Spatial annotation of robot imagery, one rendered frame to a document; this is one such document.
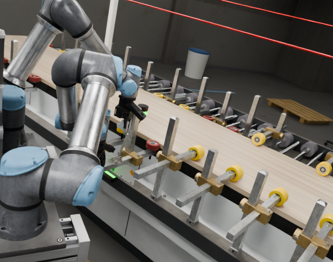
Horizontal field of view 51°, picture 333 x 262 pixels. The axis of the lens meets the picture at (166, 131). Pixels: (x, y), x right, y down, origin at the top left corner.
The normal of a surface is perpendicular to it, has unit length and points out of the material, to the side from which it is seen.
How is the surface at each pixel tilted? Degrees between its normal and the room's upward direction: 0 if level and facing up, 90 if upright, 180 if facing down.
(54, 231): 0
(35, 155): 7
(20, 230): 73
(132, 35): 90
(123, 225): 90
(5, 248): 0
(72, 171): 34
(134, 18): 90
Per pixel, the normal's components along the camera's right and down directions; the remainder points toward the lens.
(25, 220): 0.59, 0.14
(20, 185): 0.04, 0.39
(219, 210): -0.62, 0.17
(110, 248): 0.21, -0.90
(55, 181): 0.14, -0.13
